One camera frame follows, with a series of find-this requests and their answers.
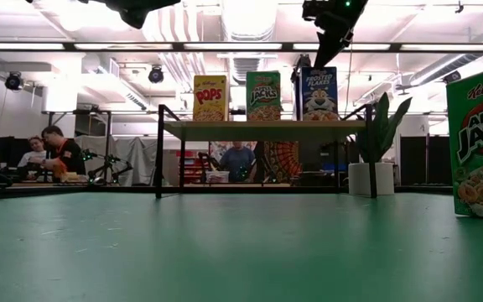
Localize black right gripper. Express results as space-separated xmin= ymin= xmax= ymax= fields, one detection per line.
xmin=302 ymin=0 xmax=368 ymax=70

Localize blue Frosted Flakes cereal box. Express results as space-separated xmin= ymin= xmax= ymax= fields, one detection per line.
xmin=295 ymin=66 xmax=339 ymax=122

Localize green Apple Jacks cereal box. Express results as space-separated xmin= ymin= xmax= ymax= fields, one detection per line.
xmin=246 ymin=70 xmax=282 ymax=122
xmin=445 ymin=63 xmax=483 ymax=221

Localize yellow Pops cereal box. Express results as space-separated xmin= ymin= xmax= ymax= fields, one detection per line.
xmin=193 ymin=75 xmax=229 ymax=122

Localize wooden shelf black metal legs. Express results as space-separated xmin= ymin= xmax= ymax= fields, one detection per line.
xmin=154 ymin=103 xmax=379 ymax=200

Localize orange patterned cloth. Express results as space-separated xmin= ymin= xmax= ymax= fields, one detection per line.
xmin=266 ymin=141 xmax=304 ymax=185

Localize black partition panel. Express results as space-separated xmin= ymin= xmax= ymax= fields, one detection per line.
xmin=399 ymin=134 xmax=452 ymax=187

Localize snake plant in white pot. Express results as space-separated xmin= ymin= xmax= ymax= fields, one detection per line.
xmin=347 ymin=91 xmax=413 ymax=197

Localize grey draped cloth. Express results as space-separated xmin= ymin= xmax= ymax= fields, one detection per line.
xmin=73 ymin=134 xmax=158 ymax=187

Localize person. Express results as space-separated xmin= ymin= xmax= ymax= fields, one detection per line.
xmin=27 ymin=124 xmax=87 ymax=185
xmin=17 ymin=135 xmax=49 ymax=169
xmin=218 ymin=141 xmax=257 ymax=184

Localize red storage bins rack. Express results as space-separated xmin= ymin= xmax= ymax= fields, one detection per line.
xmin=176 ymin=149 xmax=209 ymax=185

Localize white plastic tub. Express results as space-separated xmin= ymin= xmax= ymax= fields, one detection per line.
xmin=207 ymin=170 xmax=231 ymax=184

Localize black monitor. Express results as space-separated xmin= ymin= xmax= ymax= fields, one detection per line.
xmin=0 ymin=136 xmax=31 ymax=169

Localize green felt mat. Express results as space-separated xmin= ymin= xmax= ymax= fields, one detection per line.
xmin=0 ymin=191 xmax=483 ymax=302

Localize black metal stand frame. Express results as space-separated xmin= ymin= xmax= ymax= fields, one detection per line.
xmin=42 ymin=108 xmax=113 ymax=185

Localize black metal table frame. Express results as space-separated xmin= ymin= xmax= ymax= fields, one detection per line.
xmin=0 ymin=184 xmax=454 ymax=201

